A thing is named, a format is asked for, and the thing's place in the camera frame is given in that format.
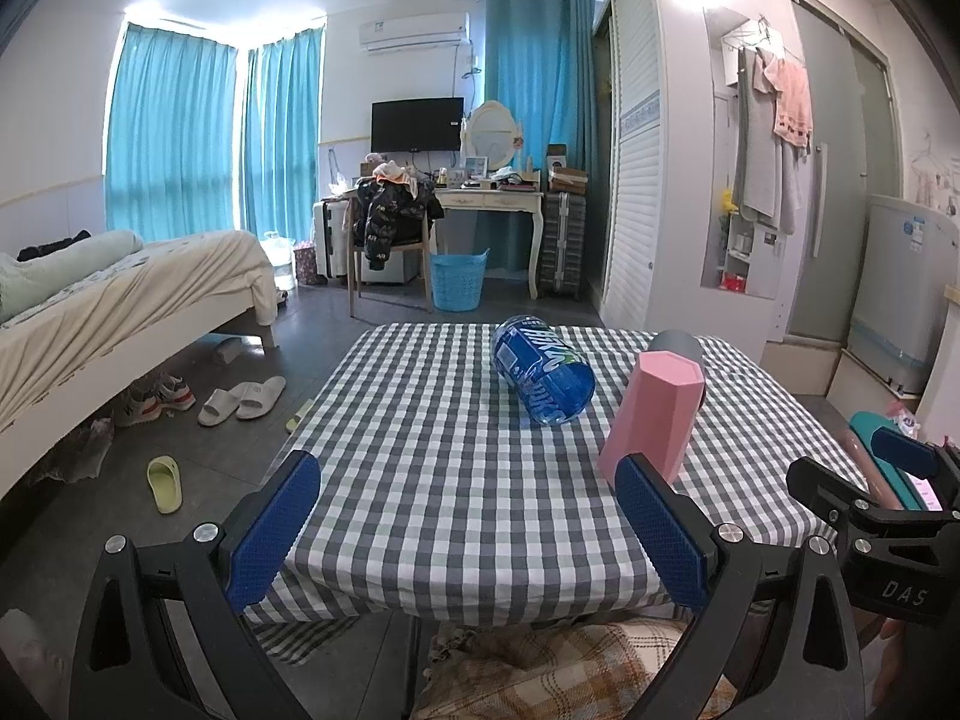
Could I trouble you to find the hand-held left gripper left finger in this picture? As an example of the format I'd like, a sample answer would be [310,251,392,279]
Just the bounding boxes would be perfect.
[69,450,323,720]

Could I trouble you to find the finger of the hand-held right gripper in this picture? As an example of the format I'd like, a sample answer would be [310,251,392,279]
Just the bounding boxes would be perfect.
[871,426,960,520]
[785,456,895,541]

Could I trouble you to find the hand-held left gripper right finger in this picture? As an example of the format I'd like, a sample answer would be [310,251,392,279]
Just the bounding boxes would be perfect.
[613,453,877,720]

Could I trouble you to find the pink hexagonal cup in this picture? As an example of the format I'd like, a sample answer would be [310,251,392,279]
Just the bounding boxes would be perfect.
[598,351,707,485]

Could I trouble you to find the blue plastic bottle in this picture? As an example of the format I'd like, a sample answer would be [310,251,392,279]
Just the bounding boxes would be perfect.
[491,315,597,427]

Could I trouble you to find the grey cup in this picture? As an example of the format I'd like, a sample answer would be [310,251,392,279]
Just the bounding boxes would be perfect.
[646,330,706,374]

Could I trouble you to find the person's right hand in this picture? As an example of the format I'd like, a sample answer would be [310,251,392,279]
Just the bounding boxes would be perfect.
[859,610,922,700]

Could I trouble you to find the teal rolled mat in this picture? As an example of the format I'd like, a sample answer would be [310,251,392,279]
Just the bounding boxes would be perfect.
[850,410,947,512]

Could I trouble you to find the dark pink rolled mat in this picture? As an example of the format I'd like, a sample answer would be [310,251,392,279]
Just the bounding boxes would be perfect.
[844,431,912,511]

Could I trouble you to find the white slipper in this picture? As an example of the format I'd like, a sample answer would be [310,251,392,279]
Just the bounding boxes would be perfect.
[198,388,250,428]
[235,376,288,422]

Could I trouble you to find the white appliance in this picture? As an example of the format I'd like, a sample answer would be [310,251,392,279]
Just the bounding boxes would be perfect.
[846,193,960,396]

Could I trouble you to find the plaid blanket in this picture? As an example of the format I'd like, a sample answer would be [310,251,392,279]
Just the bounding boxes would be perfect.
[412,617,760,720]

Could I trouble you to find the white red sneaker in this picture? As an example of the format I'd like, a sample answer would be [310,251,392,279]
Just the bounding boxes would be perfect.
[112,382,160,428]
[154,375,197,413]

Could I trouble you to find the grey white checked tablecloth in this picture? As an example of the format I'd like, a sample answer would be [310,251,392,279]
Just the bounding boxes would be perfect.
[241,322,872,667]

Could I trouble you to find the clear plastic bag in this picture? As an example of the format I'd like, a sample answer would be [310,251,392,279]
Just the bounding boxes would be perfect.
[41,418,116,482]

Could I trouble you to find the bed with cream sheet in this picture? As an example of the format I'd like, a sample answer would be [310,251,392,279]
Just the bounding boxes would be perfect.
[0,229,283,505]

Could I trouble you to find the frosted glass door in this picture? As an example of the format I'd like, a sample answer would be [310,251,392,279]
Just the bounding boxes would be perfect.
[783,0,902,347]

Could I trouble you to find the clear water jug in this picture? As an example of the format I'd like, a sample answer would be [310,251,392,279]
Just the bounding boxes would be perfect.
[262,230,294,290]

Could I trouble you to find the wooden chair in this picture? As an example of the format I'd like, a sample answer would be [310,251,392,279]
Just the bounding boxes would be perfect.
[346,193,437,317]

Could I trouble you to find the white cloth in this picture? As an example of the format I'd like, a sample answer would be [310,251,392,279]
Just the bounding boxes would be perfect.
[0,606,74,720]

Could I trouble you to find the white suitcase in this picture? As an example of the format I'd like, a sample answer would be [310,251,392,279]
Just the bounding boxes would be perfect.
[312,199,354,283]

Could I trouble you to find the dark grey suitcase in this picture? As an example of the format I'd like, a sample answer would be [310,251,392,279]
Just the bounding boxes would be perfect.
[539,191,587,298]

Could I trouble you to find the blue laundry basket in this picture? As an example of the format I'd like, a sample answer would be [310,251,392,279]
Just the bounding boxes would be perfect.
[429,247,491,314]

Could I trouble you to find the grey towel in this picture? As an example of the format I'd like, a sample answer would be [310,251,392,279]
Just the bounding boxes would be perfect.
[730,45,800,235]

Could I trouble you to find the dark patterned jacket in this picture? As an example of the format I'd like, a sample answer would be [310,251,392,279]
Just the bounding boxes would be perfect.
[350,176,446,272]

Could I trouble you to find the pale green pillow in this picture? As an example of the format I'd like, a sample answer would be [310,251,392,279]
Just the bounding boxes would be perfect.
[0,231,145,325]

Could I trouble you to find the dark cloth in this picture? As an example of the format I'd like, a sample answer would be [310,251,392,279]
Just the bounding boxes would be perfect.
[16,231,92,263]

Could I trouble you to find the pink towel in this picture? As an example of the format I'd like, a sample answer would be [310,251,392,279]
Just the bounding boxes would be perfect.
[772,58,815,152]

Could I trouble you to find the cardboard box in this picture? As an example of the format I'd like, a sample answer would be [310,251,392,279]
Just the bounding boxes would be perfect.
[547,144,590,195]

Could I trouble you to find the white louvered wardrobe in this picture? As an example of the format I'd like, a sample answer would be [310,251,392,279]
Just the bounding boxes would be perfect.
[591,0,797,347]

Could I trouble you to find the white dressing table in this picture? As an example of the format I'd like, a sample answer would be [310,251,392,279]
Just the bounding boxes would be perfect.
[430,169,545,300]

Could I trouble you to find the pile of light clothes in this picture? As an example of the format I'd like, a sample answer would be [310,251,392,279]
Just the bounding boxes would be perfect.
[359,159,422,190]

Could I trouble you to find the narrow blue window curtain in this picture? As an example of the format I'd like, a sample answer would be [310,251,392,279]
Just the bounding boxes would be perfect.
[238,28,326,235]

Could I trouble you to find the wide blue window curtain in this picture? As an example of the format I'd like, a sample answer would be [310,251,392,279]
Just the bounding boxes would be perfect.
[103,21,240,245]

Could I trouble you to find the black television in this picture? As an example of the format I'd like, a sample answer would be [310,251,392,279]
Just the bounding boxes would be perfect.
[370,97,465,154]

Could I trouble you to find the oval white mirror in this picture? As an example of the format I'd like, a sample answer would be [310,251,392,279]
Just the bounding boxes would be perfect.
[459,100,527,173]

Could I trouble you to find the dark blue curtain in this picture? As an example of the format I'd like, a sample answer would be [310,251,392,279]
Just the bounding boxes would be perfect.
[484,0,599,272]

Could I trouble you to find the white air conditioner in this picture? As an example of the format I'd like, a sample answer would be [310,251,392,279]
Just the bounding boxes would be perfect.
[358,12,473,56]

